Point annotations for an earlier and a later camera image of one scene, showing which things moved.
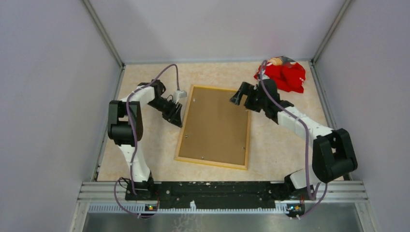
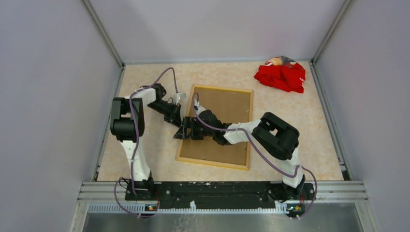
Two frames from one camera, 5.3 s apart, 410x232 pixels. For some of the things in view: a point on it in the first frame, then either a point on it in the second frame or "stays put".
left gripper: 175,118 stays put
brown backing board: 215,128 stays put
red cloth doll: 289,75 stays put
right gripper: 245,89 -> 188,123
